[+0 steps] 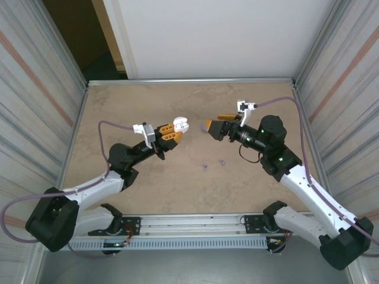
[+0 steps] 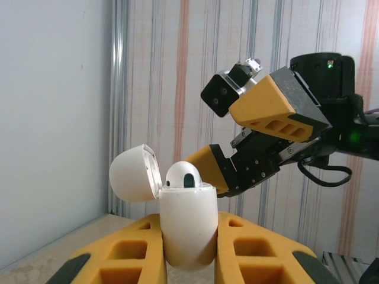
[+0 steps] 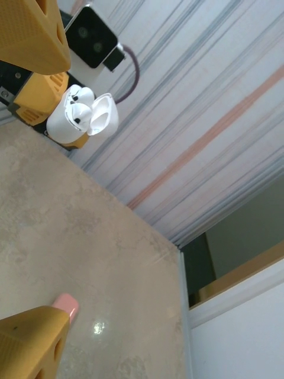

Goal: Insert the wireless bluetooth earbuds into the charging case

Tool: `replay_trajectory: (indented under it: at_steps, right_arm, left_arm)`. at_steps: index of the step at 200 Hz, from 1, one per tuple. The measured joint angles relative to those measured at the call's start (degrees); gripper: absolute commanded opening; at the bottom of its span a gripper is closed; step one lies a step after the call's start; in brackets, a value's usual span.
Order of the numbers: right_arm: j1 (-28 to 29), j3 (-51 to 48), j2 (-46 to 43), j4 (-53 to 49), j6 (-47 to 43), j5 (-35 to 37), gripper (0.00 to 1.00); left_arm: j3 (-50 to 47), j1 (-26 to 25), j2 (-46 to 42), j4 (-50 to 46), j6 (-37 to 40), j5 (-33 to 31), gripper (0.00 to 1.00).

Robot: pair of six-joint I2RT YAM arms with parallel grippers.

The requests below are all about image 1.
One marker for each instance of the white earbud charging case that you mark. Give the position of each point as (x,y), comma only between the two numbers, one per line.
(181,125)

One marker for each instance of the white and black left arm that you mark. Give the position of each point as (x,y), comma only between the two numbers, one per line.
(100,190)

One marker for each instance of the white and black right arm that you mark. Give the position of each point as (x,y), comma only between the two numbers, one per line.
(305,189)

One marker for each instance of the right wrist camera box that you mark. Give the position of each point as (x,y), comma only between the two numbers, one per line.
(246,118)

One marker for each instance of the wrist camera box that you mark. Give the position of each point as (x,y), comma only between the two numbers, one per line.
(148,133)
(246,118)

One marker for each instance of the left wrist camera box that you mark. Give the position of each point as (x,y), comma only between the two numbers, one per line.
(148,133)

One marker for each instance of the aluminium table edge rail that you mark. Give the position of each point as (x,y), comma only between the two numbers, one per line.
(189,80)

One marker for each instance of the aluminium table side rail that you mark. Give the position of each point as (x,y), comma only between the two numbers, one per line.
(84,100)
(310,133)

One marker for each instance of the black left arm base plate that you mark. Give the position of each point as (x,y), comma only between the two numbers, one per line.
(133,222)

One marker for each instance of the white enclosure panel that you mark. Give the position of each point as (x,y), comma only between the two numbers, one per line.
(207,38)

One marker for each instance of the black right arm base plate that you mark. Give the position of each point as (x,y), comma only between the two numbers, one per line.
(251,222)

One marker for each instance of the striped enclosure side panel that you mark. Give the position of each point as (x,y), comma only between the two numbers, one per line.
(349,88)
(29,103)

